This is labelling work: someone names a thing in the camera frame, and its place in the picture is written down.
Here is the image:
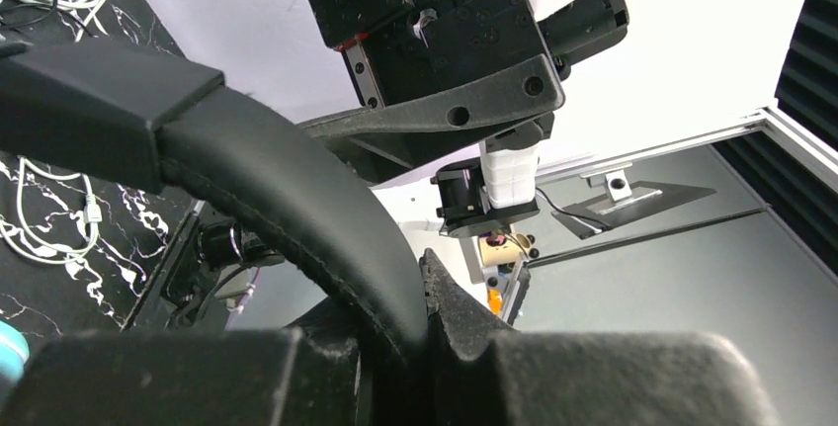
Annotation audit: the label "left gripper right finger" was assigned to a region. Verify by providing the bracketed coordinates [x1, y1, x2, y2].
[420, 251, 780, 425]

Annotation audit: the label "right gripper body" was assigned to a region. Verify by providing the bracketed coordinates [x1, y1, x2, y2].
[302, 0, 629, 185]

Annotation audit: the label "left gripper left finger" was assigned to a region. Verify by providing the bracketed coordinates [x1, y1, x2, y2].
[1, 300, 367, 425]

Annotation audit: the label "teal cat-ear headphones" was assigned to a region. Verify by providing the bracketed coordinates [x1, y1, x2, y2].
[1, 321, 31, 404]

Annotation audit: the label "black headphones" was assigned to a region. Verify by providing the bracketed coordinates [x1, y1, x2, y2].
[1, 38, 428, 372]

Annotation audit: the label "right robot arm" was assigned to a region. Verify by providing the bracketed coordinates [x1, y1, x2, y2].
[302, 0, 629, 237]

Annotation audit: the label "green headphone cable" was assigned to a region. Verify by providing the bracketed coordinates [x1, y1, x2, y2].
[0, 0, 126, 267]

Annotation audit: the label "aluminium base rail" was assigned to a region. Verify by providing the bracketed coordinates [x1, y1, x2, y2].
[536, 107, 837, 192]

